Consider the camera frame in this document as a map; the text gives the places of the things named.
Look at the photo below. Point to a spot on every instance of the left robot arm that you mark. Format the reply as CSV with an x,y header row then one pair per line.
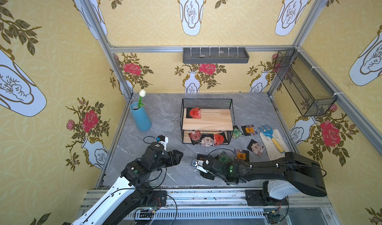
x,y
132,188

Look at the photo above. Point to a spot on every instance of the pink label black tea bag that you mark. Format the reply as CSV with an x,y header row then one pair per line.
x,y
201,157

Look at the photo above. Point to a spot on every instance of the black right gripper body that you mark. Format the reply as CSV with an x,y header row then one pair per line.
x,y
207,166

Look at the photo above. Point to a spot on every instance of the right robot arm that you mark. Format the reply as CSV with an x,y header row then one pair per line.
x,y
285,176

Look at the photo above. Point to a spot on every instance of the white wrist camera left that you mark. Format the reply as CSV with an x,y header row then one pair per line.
x,y
162,139

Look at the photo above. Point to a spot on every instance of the black wire mesh shelf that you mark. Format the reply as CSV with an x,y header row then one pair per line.
x,y
217,117

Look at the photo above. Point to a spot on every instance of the blue vase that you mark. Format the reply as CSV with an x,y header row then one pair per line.
x,y
140,117

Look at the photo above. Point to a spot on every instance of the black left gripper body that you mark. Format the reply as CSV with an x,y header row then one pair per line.
x,y
169,157

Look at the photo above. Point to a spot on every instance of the green label tea bag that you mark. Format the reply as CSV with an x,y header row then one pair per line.
x,y
237,133

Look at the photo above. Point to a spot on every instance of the orange label tea bag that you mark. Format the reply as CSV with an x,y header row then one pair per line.
x,y
249,130

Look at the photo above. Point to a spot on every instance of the red tea bag lower shelf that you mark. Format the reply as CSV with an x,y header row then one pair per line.
x,y
219,139

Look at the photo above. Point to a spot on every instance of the blue garden hand rake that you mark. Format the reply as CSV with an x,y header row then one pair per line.
x,y
268,131

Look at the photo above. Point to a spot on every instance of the black wire wall basket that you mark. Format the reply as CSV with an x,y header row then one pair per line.
x,y
307,89

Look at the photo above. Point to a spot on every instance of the red label tea bag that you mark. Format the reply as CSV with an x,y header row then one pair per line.
x,y
193,113

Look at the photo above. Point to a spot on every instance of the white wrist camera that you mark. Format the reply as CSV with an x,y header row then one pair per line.
x,y
198,164
162,139

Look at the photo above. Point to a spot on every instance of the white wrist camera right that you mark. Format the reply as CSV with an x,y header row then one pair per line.
x,y
198,164

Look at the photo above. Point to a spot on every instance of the grey wall rack tray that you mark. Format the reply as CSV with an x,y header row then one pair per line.
x,y
215,55

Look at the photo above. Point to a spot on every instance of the white tulip flower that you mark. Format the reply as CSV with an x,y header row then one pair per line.
x,y
142,94

